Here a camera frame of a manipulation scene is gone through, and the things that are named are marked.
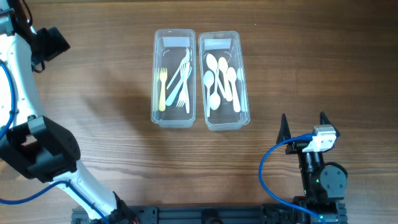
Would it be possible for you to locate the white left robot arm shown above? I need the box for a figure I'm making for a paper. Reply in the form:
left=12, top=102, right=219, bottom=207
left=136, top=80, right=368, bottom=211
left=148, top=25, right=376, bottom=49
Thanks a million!
left=1, top=0, right=139, bottom=223

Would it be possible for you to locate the right clear plastic container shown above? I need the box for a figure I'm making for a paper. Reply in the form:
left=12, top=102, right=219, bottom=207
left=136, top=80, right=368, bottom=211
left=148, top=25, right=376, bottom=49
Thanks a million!
left=198, top=30, right=251, bottom=131

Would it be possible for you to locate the yellow plastic fork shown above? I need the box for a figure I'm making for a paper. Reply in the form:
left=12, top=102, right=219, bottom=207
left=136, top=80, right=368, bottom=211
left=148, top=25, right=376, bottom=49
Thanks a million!
left=159, top=68, right=167, bottom=111

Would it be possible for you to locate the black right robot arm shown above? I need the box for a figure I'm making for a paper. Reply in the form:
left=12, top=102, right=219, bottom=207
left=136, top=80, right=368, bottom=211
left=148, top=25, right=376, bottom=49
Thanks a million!
left=285, top=111, right=348, bottom=204

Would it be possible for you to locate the clear plastic container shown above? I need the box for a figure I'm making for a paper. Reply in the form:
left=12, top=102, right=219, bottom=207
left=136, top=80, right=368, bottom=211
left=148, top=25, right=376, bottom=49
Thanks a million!
left=198, top=30, right=251, bottom=131
left=150, top=29, right=196, bottom=128

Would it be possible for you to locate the white spoon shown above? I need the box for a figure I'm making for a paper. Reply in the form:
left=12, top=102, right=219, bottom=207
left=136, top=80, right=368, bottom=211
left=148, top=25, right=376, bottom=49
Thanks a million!
left=206, top=54, right=225, bottom=97
left=203, top=70, right=215, bottom=118
left=227, top=67, right=241, bottom=113

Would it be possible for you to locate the translucent white plastic fork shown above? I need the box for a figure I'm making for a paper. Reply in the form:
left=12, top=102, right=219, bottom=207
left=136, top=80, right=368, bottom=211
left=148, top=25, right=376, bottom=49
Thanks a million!
left=176, top=64, right=188, bottom=107

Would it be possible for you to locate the left clear plastic container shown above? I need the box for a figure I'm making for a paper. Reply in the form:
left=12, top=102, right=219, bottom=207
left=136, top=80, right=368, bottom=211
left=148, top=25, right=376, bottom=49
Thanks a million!
left=150, top=29, right=196, bottom=128

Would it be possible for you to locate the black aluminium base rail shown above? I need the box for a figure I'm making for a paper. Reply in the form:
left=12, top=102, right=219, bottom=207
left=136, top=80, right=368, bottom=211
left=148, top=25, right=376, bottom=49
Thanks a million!
left=70, top=203, right=348, bottom=224

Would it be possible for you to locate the white spoon bowl down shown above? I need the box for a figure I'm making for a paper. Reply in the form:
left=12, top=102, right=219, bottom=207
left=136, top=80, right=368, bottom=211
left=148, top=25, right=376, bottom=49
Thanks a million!
left=210, top=75, right=221, bottom=110

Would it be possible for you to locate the light blue plastic fork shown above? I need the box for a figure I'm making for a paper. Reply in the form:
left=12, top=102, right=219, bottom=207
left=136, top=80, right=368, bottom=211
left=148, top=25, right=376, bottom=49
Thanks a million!
left=165, top=75, right=185, bottom=106

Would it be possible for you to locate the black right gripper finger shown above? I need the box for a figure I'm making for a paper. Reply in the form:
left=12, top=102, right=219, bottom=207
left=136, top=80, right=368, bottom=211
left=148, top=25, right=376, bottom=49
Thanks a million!
left=320, top=111, right=340, bottom=137
left=276, top=113, right=291, bottom=144

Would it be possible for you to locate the yellow plastic spoon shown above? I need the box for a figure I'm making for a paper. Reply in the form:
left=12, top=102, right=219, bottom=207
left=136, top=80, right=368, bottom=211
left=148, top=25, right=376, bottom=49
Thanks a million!
left=218, top=57, right=233, bottom=101

